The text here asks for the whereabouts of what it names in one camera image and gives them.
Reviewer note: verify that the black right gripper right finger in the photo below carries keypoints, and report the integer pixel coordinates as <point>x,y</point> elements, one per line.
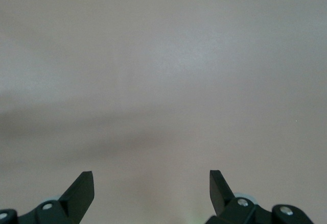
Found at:
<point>222,198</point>

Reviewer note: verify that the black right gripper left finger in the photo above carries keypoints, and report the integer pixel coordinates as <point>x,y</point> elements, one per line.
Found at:
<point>74,198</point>

